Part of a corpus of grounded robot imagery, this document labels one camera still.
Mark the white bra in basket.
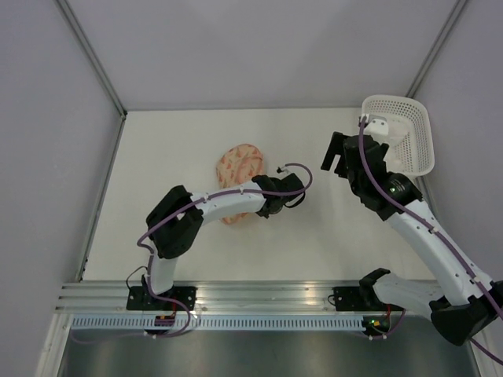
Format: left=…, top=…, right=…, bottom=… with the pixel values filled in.
left=385, top=120, right=410, bottom=166

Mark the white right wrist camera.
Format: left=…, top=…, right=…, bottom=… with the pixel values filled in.
left=364, top=114, right=390, bottom=139

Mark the right aluminium frame post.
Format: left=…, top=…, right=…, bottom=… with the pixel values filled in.
left=406, top=0, right=472, bottom=98

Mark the aluminium mounting rail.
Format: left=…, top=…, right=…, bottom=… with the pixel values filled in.
left=54, top=279, right=445, bottom=314

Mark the left aluminium frame post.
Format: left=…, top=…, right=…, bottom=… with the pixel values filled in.
left=54, top=0, right=129, bottom=119

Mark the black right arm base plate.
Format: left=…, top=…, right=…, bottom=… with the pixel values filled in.
left=331, top=286, right=388, bottom=312

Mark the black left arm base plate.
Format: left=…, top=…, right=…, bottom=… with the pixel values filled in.
left=125, top=285, right=197, bottom=312

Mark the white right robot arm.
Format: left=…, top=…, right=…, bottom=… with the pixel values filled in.
left=321, top=132, right=502, bottom=346

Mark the white perforated plastic basket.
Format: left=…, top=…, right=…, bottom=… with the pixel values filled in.
left=362, top=94, right=435, bottom=179

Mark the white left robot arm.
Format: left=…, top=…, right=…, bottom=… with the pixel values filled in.
left=137, top=173, right=309, bottom=311

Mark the white slotted cable duct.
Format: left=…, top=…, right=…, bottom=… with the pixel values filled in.
left=71, top=314, right=365, bottom=331

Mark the aluminium frame post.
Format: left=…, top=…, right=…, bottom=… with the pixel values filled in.
left=54, top=0, right=129, bottom=119
left=406, top=0, right=472, bottom=98

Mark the floral mesh laundry bag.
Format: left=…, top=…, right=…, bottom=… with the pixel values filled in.
left=215, top=143, right=266, bottom=226

